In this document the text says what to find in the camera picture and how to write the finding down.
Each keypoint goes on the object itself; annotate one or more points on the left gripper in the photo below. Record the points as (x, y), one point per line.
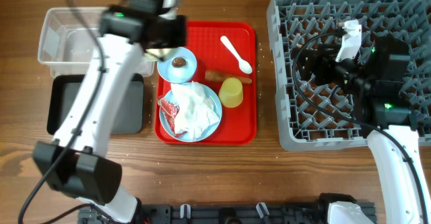
(181, 42)

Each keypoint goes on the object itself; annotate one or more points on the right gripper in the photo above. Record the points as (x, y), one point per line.
(325, 60)

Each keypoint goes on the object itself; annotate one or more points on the brown food scrap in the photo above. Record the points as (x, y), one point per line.
(179, 62)

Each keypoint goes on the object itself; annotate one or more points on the small light blue bowl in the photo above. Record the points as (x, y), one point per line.
(178, 75)

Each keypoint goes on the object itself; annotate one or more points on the orange carrot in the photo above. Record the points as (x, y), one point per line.
(217, 76)

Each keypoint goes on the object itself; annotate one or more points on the red snack wrapper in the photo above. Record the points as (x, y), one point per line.
(170, 110)

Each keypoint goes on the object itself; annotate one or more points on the white plastic spoon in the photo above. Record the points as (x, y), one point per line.
(243, 65)

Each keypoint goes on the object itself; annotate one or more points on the white napkin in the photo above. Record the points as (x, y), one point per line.
(196, 110)

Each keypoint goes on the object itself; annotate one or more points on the yellow plastic cup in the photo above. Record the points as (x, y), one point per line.
(231, 93)

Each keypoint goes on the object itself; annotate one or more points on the large light blue plate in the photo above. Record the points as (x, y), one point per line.
(185, 138)

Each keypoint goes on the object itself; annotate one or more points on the green bowl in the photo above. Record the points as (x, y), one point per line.
(157, 54)

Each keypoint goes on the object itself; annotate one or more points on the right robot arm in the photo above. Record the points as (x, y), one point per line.
(386, 118)

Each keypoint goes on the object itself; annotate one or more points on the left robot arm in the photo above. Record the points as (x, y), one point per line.
(75, 162)

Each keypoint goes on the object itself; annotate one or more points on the grey dishwasher rack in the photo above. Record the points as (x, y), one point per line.
(311, 117)

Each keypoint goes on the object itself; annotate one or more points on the clear plastic bin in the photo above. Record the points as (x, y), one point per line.
(67, 48)

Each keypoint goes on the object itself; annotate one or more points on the black plastic tray bin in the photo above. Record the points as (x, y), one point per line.
(129, 119)

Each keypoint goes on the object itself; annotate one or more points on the red serving tray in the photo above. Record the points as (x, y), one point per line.
(238, 126)

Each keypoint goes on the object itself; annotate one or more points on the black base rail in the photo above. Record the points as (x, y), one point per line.
(164, 213)

